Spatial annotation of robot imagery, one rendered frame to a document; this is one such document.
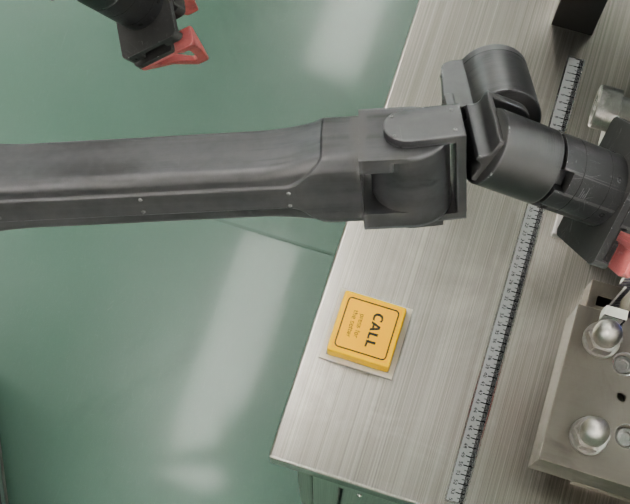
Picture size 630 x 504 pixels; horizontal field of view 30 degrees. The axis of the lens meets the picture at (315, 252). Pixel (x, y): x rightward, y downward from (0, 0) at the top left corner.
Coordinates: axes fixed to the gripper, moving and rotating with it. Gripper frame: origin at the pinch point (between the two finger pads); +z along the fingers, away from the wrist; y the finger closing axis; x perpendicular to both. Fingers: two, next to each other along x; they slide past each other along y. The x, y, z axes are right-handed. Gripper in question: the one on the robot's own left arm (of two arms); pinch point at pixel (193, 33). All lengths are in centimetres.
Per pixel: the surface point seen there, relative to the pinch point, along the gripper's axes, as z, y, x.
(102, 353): 77, -4, 77
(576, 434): 14, -49, -24
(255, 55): 97, 51, 42
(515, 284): 27.2, -30.0, -18.2
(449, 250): 24.2, -24.6, -12.9
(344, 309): 15.6, -29.4, -2.6
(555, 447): 14, -50, -22
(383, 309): 17.6, -30.3, -6.2
